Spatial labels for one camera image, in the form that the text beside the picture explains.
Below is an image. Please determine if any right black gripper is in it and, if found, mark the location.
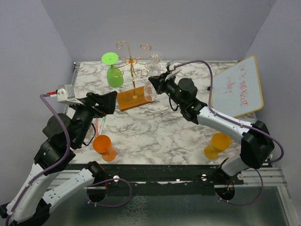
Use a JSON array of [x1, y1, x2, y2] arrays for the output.
[[150, 72, 184, 108]]

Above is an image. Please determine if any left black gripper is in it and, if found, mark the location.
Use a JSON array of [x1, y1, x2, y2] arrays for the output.
[[69, 90, 119, 147]]

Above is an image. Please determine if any clear wine glass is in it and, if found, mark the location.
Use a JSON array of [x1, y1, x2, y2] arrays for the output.
[[145, 51, 163, 77], [143, 81, 158, 102]]

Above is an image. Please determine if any green plastic wine glass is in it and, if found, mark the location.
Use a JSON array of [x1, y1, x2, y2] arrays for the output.
[[102, 52, 124, 88]]

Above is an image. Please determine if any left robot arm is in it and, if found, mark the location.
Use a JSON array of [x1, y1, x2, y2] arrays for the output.
[[0, 88, 117, 226]]

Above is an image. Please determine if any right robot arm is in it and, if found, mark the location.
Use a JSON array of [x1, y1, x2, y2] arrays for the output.
[[149, 73, 275, 184]]

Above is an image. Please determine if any orange plastic wine glass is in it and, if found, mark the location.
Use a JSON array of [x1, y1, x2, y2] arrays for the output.
[[93, 135, 117, 162]]

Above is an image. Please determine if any white green pen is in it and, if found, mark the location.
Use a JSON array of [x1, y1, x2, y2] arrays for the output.
[[98, 116, 106, 135]]

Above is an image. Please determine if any pink pen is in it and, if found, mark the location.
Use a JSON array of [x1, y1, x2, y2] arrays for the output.
[[95, 118, 98, 138]]

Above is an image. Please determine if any small whiteboard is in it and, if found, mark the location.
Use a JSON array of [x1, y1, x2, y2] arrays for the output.
[[211, 56, 264, 118]]

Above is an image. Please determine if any yellow plastic glass front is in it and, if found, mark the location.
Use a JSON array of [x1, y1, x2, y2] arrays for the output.
[[204, 133, 232, 160]]

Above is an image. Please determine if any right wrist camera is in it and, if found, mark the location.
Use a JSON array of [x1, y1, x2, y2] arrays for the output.
[[165, 60, 181, 81]]

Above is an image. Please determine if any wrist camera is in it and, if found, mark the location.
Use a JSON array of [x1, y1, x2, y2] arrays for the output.
[[165, 60, 181, 81], [47, 84, 83, 105]]

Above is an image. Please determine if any gold wire glass rack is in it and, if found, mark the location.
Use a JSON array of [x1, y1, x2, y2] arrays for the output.
[[116, 40, 151, 111]]

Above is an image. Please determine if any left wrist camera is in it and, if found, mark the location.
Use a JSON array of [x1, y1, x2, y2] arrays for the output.
[[47, 84, 83, 105]]

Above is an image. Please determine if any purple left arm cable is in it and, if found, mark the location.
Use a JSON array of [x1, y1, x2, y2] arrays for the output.
[[4, 93, 71, 226]]

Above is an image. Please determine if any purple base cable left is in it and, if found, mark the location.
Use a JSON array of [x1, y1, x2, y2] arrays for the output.
[[86, 178, 133, 208]]

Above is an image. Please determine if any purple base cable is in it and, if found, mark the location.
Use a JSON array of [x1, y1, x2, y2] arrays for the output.
[[86, 178, 133, 208], [217, 168, 264, 208]]

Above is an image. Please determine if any black metal base frame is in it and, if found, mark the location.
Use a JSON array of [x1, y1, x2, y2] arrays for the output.
[[67, 161, 270, 196]]

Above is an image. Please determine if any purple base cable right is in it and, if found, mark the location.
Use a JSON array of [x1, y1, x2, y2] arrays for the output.
[[217, 168, 264, 208]]

